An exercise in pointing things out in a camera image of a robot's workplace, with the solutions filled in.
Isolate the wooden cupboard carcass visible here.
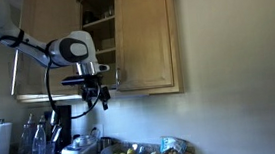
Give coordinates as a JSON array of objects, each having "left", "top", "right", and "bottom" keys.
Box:
[{"left": 5, "top": 0, "right": 185, "bottom": 109}]

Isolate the brushed metal door handle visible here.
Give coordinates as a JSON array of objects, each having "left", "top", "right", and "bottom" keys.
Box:
[{"left": 114, "top": 66, "right": 123, "bottom": 88}]

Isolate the black cable strap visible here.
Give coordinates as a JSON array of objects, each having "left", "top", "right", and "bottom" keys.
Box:
[{"left": 7, "top": 28, "right": 27, "bottom": 49}]

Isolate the dark mug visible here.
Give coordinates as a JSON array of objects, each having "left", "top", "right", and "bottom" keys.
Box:
[{"left": 81, "top": 8, "right": 97, "bottom": 26}]

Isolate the white blue food bag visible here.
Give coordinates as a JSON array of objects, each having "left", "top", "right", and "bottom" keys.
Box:
[{"left": 158, "top": 134, "right": 189, "bottom": 154}]

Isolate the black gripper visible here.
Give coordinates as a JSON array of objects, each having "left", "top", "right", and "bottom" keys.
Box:
[{"left": 78, "top": 72, "right": 112, "bottom": 113}]

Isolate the clear plastic bottle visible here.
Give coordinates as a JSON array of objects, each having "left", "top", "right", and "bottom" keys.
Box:
[{"left": 28, "top": 122, "right": 49, "bottom": 154}]

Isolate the wooden cupboard door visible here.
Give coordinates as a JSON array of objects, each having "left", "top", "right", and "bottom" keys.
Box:
[
  {"left": 108, "top": 0, "right": 176, "bottom": 93},
  {"left": 3, "top": 0, "right": 91, "bottom": 100}
]

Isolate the white wall outlet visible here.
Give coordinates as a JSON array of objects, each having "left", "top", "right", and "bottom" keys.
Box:
[{"left": 92, "top": 122, "right": 106, "bottom": 139}]

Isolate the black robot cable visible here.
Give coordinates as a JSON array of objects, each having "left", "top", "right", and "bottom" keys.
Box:
[{"left": 0, "top": 21, "right": 105, "bottom": 126}]

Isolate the metal cup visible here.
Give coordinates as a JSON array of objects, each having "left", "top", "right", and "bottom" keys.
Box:
[{"left": 97, "top": 135, "right": 117, "bottom": 154}]

